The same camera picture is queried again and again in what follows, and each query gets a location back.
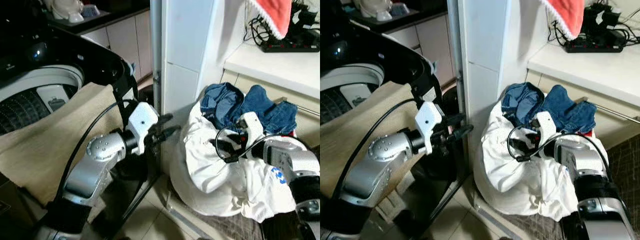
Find beige kitchen cabinet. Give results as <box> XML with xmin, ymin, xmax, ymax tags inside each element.
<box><xmin>385</xmin><ymin>14</ymin><xmax>458</xmax><ymax>86</ymax></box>
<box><xmin>80</xmin><ymin>10</ymin><xmax>153</xmax><ymax>83</ymax></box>

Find red towel with white fringe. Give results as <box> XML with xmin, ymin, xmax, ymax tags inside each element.
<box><xmin>542</xmin><ymin>0</ymin><xmax>586</xmax><ymax>41</ymax></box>
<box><xmin>246</xmin><ymin>0</ymin><xmax>293</xmax><ymax>40</ymax></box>

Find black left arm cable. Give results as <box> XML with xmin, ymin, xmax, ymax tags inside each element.
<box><xmin>331</xmin><ymin>98</ymin><xmax>423</xmax><ymax>201</ymax></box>
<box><xmin>54</xmin><ymin>98</ymin><xmax>140</xmax><ymax>203</ymax></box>

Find grey metal pole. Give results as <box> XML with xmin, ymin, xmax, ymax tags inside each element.
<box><xmin>446</xmin><ymin>0</ymin><xmax>468</xmax><ymax>116</ymax></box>

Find blue denim jeans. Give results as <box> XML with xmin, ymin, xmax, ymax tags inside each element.
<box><xmin>200</xmin><ymin>82</ymin><xmax>299</xmax><ymax>137</ymax></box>
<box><xmin>501</xmin><ymin>81</ymin><xmax>597</xmax><ymax>135</ymax></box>

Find black charger adapter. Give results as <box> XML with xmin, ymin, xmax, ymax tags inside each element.
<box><xmin>291</xmin><ymin>1</ymin><xmax>320</xmax><ymax>32</ymax></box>
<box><xmin>584</xmin><ymin>2</ymin><xmax>622</xmax><ymax>32</ymax></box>

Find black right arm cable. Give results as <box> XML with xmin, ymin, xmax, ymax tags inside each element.
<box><xmin>507</xmin><ymin>125</ymin><xmax>606</xmax><ymax>163</ymax></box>
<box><xmin>215</xmin><ymin>127</ymin><xmax>308</xmax><ymax>164</ymax></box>

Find metal cabinet handle rail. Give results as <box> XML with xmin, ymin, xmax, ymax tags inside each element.
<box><xmin>575</xmin><ymin>97</ymin><xmax>640</xmax><ymax>123</ymax></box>
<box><xmin>272</xmin><ymin>96</ymin><xmax>321</xmax><ymax>117</ymax></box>

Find brown checked mat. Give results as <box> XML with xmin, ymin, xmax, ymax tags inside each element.
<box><xmin>197</xmin><ymin>212</ymin><xmax>265</xmax><ymax>240</ymax></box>
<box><xmin>606</xmin><ymin>132</ymin><xmax>640</xmax><ymax>218</ymax></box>

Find tangled black cables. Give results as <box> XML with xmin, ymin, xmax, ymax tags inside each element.
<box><xmin>244</xmin><ymin>14</ymin><xmax>269</xmax><ymax>48</ymax></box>
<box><xmin>547</xmin><ymin>19</ymin><xmax>569</xmax><ymax>48</ymax></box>

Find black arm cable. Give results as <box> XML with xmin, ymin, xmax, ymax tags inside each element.
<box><xmin>331</xmin><ymin>98</ymin><xmax>423</xmax><ymax>201</ymax></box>
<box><xmin>215</xmin><ymin>127</ymin><xmax>308</xmax><ymax>164</ymax></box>
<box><xmin>507</xmin><ymin>125</ymin><xmax>606</xmax><ymax>163</ymax></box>
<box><xmin>54</xmin><ymin>98</ymin><xmax>140</xmax><ymax>203</ymax></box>

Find beige cloth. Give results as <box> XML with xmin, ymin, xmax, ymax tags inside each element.
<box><xmin>0</xmin><ymin>82</ymin><xmax>133</xmax><ymax>206</ymax></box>

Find white ceramic figure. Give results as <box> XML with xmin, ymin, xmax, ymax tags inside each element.
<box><xmin>352</xmin><ymin>0</ymin><xmax>393</xmax><ymax>22</ymax></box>
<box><xmin>44</xmin><ymin>0</ymin><xmax>85</xmax><ymax>24</ymax></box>

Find black lidded washing machine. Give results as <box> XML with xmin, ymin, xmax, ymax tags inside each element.
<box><xmin>320</xmin><ymin>22</ymin><xmax>437</xmax><ymax>126</ymax></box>
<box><xmin>0</xmin><ymin>15</ymin><xmax>139</xmax><ymax>136</ymax></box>

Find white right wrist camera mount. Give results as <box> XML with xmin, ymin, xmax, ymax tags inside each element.
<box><xmin>237</xmin><ymin>112</ymin><xmax>266</xmax><ymax>147</ymax></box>
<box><xmin>531</xmin><ymin>112</ymin><xmax>558</xmax><ymax>146</ymax></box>

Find white counter cabinet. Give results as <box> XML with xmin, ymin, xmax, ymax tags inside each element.
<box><xmin>525</xmin><ymin>42</ymin><xmax>640</xmax><ymax>151</ymax></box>
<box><xmin>222</xmin><ymin>40</ymin><xmax>321</xmax><ymax>148</ymax></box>

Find black power strip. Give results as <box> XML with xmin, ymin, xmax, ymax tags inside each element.
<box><xmin>260</xmin><ymin>41</ymin><xmax>321</xmax><ymax>53</ymax></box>
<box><xmin>565</xmin><ymin>42</ymin><xmax>626</xmax><ymax>54</ymax></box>

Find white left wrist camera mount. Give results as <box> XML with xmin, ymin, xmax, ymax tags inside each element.
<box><xmin>126</xmin><ymin>102</ymin><xmax>160</xmax><ymax>155</ymax></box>
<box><xmin>415</xmin><ymin>101</ymin><xmax>444</xmax><ymax>155</ymax></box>

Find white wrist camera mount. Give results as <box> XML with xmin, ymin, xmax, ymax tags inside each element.
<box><xmin>531</xmin><ymin>112</ymin><xmax>558</xmax><ymax>146</ymax></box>
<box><xmin>237</xmin><ymin>112</ymin><xmax>266</xmax><ymax>147</ymax></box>
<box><xmin>126</xmin><ymin>102</ymin><xmax>160</xmax><ymax>155</ymax></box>
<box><xmin>415</xmin><ymin>101</ymin><xmax>444</xmax><ymax>155</ymax></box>

